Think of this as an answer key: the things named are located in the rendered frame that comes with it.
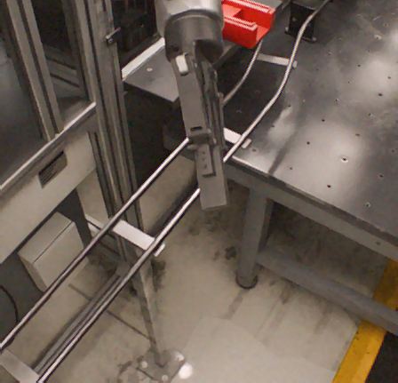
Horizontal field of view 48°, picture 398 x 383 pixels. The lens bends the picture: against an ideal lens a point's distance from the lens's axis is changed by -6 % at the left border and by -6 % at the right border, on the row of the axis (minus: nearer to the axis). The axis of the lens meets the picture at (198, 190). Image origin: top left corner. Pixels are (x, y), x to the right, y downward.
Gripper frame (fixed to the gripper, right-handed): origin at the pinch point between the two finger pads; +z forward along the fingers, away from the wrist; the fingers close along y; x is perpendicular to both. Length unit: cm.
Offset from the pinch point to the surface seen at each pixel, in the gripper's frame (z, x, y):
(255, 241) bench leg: -5, -16, -93
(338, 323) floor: 26, 4, -125
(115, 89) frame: -35, -29, -34
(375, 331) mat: 31, 17, -126
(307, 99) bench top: -41, 9, -78
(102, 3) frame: -44, -22, -15
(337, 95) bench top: -42, 18, -82
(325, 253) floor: -1, 2, -137
